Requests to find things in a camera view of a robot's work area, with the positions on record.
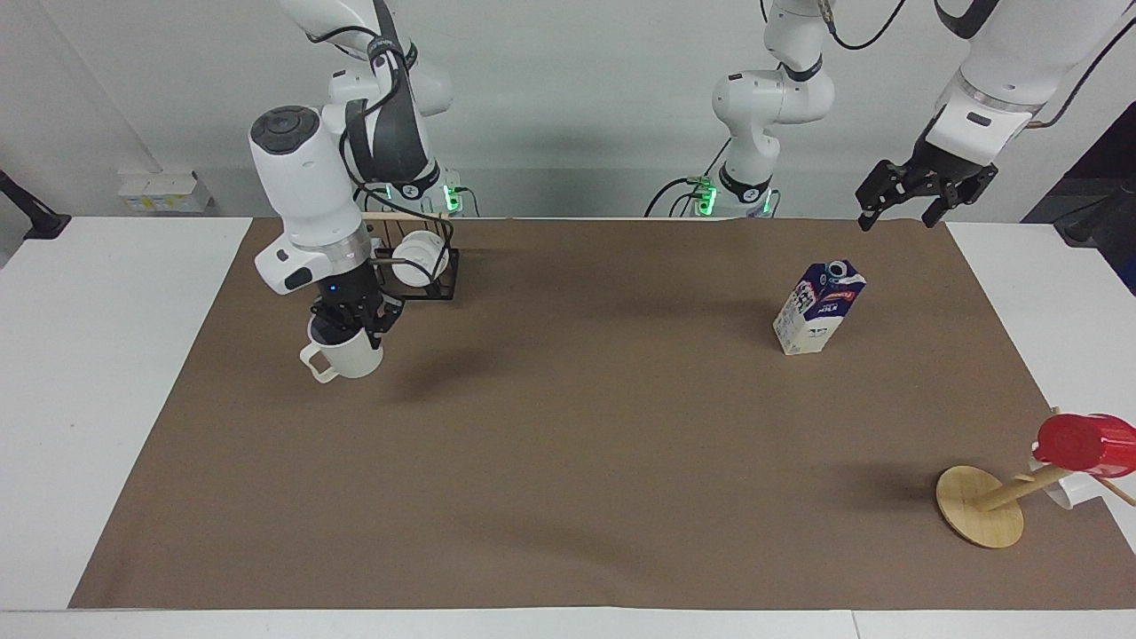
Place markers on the milk carton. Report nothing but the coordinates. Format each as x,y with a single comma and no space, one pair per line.
812,319

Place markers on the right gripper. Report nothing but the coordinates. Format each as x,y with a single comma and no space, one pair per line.
351,288

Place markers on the white box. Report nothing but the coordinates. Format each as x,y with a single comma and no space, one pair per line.
164,191

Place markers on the wooden mug stand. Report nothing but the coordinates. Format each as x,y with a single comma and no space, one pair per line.
976,506

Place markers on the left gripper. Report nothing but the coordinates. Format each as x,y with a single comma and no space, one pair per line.
945,169

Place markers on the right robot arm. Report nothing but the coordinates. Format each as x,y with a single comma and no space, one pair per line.
302,191

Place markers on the black stand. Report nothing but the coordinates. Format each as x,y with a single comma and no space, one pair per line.
1100,204
35,217

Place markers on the red cup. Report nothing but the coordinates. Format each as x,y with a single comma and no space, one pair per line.
1083,444

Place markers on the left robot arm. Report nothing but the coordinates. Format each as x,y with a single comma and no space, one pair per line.
763,98

